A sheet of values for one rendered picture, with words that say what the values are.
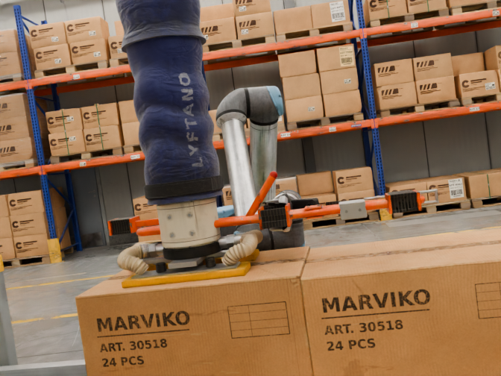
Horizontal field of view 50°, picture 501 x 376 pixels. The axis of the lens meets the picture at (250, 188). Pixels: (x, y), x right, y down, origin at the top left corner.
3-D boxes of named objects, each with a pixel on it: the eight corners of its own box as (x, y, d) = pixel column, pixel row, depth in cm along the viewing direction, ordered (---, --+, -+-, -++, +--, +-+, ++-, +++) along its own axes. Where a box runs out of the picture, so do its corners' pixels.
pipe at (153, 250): (122, 274, 147) (119, 253, 147) (152, 256, 172) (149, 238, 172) (244, 261, 142) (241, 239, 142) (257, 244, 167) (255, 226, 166)
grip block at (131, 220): (109, 236, 183) (106, 221, 183) (118, 232, 192) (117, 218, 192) (133, 233, 182) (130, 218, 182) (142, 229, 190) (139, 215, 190)
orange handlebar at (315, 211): (99, 244, 158) (98, 232, 157) (136, 229, 187) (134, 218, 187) (428, 206, 144) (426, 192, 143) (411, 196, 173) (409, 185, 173)
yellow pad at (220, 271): (121, 289, 145) (118, 270, 145) (134, 280, 155) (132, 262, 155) (245, 276, 140) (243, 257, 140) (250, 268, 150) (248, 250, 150)
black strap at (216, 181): (133, 202, 147) (131, 187, 146) (160, 195, 170) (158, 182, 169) (215, 192, 143) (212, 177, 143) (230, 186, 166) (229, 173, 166)
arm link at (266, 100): (241, 227, 255) (239, 80, 211) (278, 223, 258) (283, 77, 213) (247, 249, 243) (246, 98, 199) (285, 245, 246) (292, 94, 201)
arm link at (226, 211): (207, 244, 251) (203, 207, 249) (244, 239, 253) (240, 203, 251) (209, 251, 236) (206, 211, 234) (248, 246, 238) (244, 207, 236)
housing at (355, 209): (341, 220, 147) (338, 204, 147) (340, 217, 154) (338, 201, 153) (367, 217, 146) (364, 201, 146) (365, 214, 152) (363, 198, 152)
